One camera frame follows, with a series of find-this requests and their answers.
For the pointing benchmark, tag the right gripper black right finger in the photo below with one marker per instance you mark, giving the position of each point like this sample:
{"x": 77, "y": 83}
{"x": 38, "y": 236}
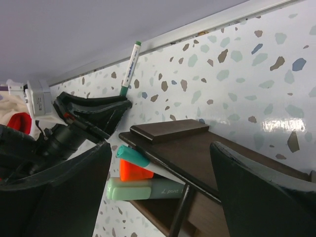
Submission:
{"x": 259, "y": 201}

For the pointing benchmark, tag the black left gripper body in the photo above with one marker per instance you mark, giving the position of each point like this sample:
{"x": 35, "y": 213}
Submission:
{"x": 21, "y": 155}

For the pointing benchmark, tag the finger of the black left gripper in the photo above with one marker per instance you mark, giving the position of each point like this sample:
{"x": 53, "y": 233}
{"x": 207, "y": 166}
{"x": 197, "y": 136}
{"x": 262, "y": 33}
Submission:
{"x": 95, "y": 116}

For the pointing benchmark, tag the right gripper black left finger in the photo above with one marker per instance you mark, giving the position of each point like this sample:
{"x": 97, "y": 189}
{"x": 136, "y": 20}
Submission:
{"x": 62, "y": 201}

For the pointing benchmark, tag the teal capped white marker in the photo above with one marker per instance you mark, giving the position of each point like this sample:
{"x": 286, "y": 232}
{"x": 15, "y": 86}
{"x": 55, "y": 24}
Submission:
{"x": 130, "y": 155}

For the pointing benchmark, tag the green capped white marker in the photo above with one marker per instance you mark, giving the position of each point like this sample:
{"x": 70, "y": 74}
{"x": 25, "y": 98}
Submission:
{"x": 130, "y": 69}

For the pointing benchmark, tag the orange highlighter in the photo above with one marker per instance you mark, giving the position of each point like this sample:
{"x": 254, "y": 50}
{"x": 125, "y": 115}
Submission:
{"x": 131, "y": 172}

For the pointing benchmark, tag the red cloth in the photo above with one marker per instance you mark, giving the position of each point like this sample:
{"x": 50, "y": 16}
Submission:
{"x": 21, "y": 122}

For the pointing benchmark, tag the beige cloth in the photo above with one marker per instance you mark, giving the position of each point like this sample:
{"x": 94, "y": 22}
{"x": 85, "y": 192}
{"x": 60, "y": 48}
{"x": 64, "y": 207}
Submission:
{"x": 10, "y": 105}

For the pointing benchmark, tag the light green highlighter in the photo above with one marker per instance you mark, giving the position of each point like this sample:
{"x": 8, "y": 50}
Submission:
{"x": 156, "y": 188}

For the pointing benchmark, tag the brown wooden desk organizer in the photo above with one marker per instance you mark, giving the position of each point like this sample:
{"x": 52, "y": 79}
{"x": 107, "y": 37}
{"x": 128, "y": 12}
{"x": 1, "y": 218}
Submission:
{"x": 182, "y": 148}

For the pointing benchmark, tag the aluminium back edge rail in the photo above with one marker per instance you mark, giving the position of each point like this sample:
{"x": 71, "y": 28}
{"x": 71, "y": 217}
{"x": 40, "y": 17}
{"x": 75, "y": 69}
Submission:
{"x": 224, "y": 18}

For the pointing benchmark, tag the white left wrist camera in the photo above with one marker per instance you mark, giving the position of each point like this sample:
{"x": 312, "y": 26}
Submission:
{"x": 38, "y": 98}

